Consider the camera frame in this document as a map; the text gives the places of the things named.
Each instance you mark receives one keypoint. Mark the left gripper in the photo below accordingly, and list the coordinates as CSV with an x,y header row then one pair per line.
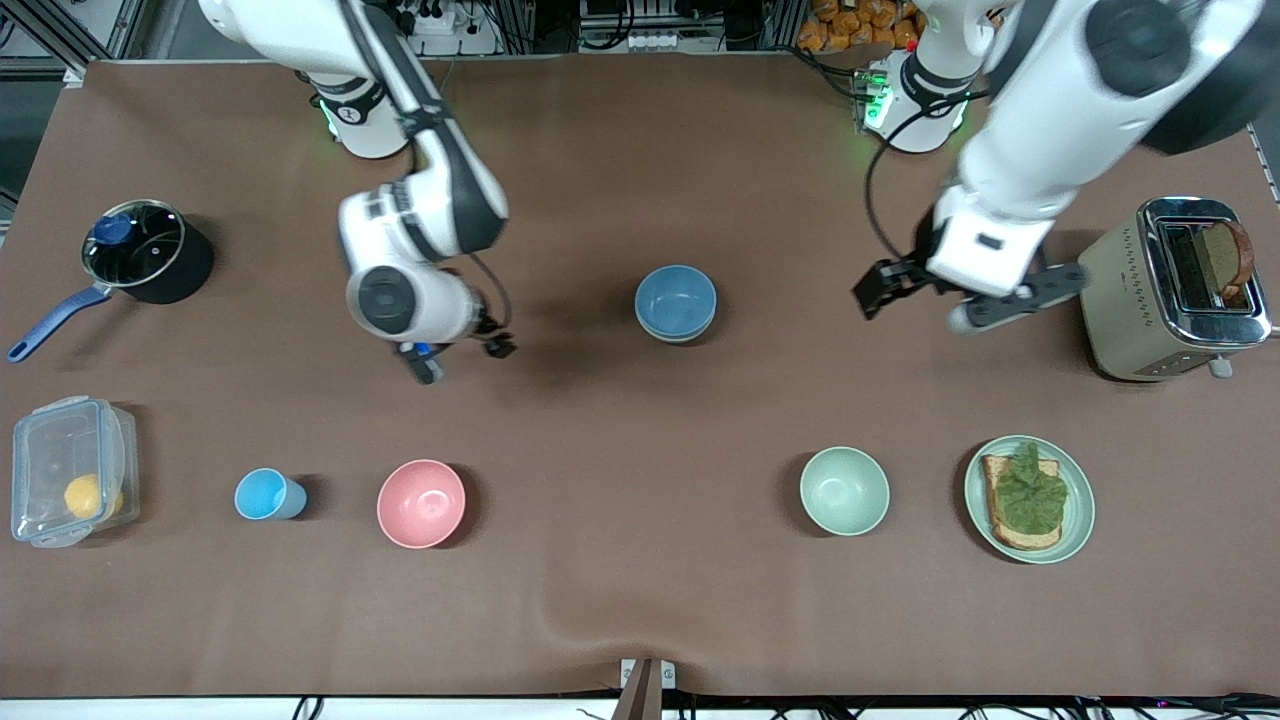
x,y
908,273

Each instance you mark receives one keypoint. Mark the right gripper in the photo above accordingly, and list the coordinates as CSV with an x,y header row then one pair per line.
x,y
487,331

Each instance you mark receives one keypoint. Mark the sage green bowl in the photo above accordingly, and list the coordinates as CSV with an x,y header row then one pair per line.
x,y
677,341

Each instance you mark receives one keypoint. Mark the blue bowl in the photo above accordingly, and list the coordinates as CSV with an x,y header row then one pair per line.
x,y
676,298

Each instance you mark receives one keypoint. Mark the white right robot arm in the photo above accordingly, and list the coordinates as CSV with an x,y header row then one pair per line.
x,y
385,300

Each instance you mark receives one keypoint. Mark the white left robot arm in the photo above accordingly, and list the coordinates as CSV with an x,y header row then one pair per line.
x,y
1050,110

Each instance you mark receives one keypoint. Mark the pink bowl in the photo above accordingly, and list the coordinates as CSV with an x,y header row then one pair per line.
x,y
421,503

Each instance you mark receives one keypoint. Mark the pale mint bowl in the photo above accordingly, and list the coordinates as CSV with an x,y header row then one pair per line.
x,y
845,490

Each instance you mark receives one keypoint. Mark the brown table cover mat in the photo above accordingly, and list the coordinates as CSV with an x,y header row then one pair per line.
x,y
640,200

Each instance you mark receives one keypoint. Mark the beige chrome toaster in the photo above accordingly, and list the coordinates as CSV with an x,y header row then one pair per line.
x,y
1120,300

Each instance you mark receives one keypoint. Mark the orange snack packets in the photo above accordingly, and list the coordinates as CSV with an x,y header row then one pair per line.
x,y
850,25

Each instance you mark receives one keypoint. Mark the green lettuce leaf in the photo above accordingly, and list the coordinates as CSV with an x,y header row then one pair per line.
x,y
1030,495

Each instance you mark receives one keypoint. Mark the blue cup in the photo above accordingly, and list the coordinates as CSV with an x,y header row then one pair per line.
x,y
260,494

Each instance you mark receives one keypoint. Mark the brown bread slice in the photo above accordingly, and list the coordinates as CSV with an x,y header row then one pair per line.
x,y
1030,541

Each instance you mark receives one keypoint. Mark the light green plate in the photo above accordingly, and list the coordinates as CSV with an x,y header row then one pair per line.
x,y
1080,510

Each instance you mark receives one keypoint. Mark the dark toast slice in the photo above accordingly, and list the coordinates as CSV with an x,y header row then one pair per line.
x,y
1222,255

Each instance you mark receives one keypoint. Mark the glass lid blue knob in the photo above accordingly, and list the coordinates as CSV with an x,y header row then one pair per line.
x,y
113,230

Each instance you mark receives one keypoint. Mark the yellow orange fruit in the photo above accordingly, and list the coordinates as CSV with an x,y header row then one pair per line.
x,y
85,495

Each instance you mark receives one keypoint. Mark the clear plastic lidded container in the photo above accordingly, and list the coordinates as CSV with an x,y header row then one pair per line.
x,y
60,450

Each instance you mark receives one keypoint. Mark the metal table edge bracket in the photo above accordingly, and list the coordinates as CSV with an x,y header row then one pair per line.
x,y
665,672

